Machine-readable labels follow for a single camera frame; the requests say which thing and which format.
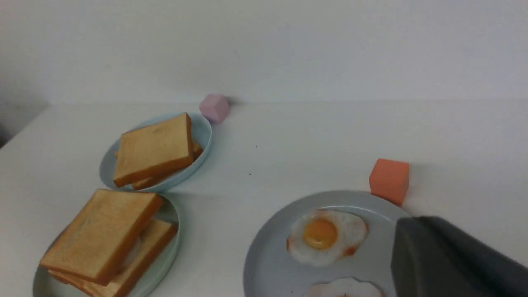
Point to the pink foam cube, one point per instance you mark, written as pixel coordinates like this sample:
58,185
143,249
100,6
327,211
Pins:
215,107

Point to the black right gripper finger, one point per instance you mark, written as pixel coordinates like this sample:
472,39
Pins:
433,258

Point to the green serving plate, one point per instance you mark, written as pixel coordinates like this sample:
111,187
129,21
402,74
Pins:
46,286

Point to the toast slice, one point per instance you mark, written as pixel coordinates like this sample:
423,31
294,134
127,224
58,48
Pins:
128,170
97,241
131,281
165,175

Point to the grey egg plate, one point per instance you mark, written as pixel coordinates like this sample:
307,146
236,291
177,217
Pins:
270,271

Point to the fried egg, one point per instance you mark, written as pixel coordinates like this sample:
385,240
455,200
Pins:
344,287
321,238
132,254

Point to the orange foam cube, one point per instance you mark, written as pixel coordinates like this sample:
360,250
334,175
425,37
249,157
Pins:
389,180

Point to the light blue bread plate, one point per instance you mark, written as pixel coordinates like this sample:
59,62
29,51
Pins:
201,133

